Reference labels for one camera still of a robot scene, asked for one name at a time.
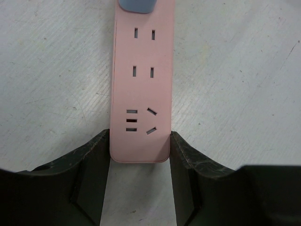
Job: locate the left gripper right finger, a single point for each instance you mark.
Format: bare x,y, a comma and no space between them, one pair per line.
207,193

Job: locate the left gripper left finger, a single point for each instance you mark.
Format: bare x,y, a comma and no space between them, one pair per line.
68,191

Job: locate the pink power strip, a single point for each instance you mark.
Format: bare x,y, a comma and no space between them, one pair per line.
141,91

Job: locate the blue charger plug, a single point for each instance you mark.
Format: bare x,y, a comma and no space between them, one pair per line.
138,6

